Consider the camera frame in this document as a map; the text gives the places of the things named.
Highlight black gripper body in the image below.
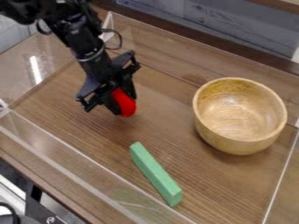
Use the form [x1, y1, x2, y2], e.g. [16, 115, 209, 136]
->
[76, 50, 141, 112]

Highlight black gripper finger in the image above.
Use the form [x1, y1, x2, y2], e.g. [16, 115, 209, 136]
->
[121, 73, 137, 100]
[102, 94, 122, 116]

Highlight red plush strawberry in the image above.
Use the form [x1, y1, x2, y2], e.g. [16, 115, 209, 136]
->
[111, 87, 137, 117]

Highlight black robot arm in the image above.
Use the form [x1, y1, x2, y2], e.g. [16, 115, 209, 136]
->
[0, 0, 141, 117]

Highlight wooden bowl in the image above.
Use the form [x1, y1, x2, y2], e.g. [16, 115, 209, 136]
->
[193, 77, 287, 156]

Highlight green rectangular block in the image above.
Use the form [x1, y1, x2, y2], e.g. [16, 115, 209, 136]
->
[130, 142, 183, 207]

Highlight clear acrylic corner bracket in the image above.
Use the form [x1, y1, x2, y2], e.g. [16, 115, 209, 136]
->
[99, 12, 115, 41]

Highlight clear acrylic front wall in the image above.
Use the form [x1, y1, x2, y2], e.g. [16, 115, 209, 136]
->
[0, 100, 197, 224]

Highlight black metal table frame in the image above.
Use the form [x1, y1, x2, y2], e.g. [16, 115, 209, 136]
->
[24, 185, 67, 224]

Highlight black cable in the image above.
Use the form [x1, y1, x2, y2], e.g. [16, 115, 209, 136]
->
[0, 202, 22, 224]

